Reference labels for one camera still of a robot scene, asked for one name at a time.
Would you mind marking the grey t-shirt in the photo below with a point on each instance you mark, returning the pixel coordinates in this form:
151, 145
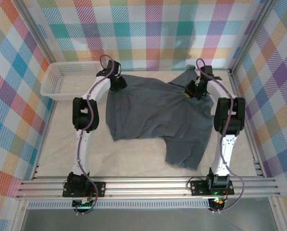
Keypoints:
153, 113

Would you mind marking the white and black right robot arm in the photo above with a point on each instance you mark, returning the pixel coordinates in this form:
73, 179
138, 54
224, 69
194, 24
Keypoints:
228, 151

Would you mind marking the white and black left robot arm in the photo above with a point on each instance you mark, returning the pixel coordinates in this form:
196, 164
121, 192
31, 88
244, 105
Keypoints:
85, 154

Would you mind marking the white plastic mesh basket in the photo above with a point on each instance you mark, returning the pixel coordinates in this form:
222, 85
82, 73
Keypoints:
66, 79

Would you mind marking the grey metal plate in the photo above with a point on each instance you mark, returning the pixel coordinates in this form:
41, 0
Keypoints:
145, 221

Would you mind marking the aluminium frame post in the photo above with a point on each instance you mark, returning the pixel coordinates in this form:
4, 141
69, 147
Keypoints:
35, 26
256, 29

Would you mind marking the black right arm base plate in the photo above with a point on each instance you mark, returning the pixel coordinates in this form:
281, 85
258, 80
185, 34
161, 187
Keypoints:
198, 186

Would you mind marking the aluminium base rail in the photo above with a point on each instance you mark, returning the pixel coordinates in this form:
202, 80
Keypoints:
145, 187

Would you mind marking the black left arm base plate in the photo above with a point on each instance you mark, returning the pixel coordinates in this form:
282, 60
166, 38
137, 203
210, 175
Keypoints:
100, 187

